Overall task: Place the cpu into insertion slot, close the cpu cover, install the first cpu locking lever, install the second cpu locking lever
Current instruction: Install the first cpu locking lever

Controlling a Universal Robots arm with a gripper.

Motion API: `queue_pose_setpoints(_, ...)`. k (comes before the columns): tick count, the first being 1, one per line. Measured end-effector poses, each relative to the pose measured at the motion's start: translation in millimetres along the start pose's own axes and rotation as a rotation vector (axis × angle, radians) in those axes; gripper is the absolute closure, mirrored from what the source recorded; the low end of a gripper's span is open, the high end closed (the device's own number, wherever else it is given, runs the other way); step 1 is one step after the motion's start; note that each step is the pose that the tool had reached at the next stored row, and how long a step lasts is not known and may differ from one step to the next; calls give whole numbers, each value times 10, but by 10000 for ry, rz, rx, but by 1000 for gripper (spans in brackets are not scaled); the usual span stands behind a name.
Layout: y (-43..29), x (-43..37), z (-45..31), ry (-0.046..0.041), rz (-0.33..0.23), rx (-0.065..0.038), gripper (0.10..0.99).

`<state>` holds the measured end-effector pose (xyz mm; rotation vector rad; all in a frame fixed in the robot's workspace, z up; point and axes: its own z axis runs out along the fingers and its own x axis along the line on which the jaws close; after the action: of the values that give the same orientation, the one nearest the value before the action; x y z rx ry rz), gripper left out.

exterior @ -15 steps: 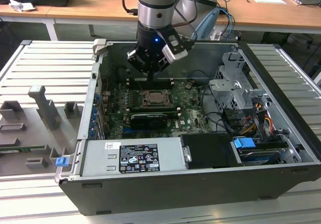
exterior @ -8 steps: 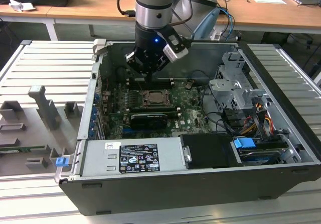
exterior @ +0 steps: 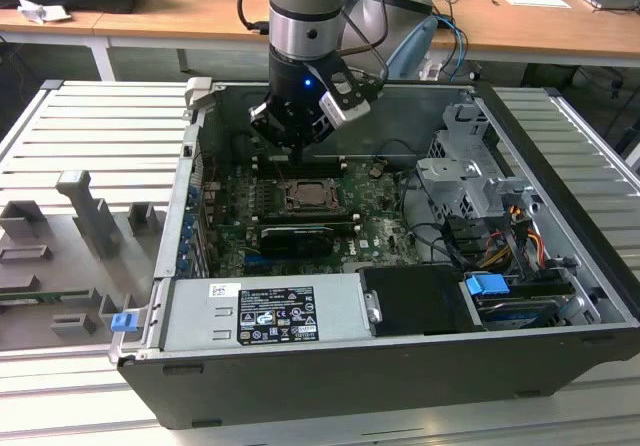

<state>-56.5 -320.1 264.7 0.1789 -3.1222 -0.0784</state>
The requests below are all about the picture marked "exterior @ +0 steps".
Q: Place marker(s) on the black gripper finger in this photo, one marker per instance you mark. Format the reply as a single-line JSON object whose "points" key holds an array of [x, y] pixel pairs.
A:
{"points": [[321, 130], [265, 123]]}

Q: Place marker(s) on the silver square CPU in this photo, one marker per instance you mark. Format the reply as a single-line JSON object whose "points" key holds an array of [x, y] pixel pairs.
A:
{"points": [[314, 194]]}

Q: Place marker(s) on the black RAM slot bank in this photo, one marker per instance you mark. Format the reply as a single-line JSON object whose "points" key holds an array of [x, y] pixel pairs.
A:
{"points": [[320, 167], [305, 218]]}

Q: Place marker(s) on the CPU socket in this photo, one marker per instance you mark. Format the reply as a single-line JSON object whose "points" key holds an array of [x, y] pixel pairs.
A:
{"points": [[320, 210]]}

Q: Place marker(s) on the coin cell battery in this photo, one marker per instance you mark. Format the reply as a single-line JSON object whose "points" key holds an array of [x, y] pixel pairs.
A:
{"points": [[377, 169]]}

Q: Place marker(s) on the green motherboard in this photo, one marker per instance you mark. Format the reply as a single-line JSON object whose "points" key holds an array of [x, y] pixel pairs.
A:
{"points": [[380, 206]]}

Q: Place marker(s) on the black graphics card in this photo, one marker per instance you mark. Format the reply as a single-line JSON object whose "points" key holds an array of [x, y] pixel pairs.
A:
{"points": [[295, 241]]}

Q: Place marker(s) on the wooden desk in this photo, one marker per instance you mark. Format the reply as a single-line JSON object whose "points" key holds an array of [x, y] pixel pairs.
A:
{"points": [[200, 11]]}

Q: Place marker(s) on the pale blue teach pendant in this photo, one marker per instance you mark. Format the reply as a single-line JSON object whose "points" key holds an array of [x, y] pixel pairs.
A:
{"points": [[415, 46]]}

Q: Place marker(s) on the silver metal disk bay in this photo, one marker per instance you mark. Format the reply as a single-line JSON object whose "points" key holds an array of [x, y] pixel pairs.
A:
{"points": [[450, 186]]}

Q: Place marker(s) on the black plastic shroud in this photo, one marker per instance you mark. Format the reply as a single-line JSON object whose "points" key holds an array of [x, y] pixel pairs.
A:
{"points": [[415, 301]]}

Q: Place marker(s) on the grey power supply unit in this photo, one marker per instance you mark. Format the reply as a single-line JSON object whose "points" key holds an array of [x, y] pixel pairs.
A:
{"points": [[200, 316]]}

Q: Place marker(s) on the blue disk carrier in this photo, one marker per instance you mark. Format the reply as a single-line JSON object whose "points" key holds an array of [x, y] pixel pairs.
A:
{"points": [[485, 284]]}

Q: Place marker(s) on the blue case latch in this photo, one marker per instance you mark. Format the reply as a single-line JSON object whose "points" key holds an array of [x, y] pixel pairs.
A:
{"points": [[123, 323]]}

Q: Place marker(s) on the grey parts rack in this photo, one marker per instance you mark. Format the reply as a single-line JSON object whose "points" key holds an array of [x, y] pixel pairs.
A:
{"points": [[55, 261]]}

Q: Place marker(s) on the white paper sheet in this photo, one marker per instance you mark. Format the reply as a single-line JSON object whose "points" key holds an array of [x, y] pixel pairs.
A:
{"points": [[537, 1]]}

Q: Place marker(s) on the crumpled white paper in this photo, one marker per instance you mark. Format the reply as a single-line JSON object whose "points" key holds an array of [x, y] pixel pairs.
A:
{"points": [[40, 10]]}

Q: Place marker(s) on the black open PC case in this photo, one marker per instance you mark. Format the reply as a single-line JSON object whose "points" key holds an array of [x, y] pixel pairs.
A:
{"points": [[350, 386]]}

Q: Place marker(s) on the green RAM stick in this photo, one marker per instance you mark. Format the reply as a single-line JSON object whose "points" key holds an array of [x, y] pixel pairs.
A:
{"points": [[45, 296]]}

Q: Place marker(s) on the grey closed laptop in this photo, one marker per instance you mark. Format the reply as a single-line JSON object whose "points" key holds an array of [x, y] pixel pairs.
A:
{"points": [[610, 0]]}

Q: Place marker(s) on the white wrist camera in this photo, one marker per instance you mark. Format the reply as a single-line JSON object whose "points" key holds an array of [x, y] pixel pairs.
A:
{"points": [[345, 108]]}

